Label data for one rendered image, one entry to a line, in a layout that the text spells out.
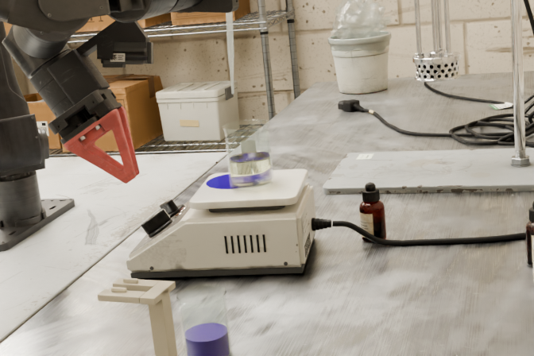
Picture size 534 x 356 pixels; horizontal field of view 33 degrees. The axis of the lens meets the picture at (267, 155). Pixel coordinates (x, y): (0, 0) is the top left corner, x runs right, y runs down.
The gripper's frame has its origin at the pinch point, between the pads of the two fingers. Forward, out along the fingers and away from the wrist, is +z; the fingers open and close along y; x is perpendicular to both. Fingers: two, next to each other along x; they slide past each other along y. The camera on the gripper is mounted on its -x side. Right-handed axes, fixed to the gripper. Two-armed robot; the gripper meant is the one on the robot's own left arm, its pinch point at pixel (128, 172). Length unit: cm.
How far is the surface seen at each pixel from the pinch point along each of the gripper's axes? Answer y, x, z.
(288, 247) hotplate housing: -5.5, -10.1, 16.3
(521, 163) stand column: 24, -42, 31
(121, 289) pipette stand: -38.1, -1.2, 5.9
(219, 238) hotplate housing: -4.3, -4.5, 11.4
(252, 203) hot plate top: -5.1, -9.7, 10.2
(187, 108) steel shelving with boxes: 225, 7, -4
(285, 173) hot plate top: 4.1, -14.2, 10.8
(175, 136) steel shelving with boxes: 229, 17, 2
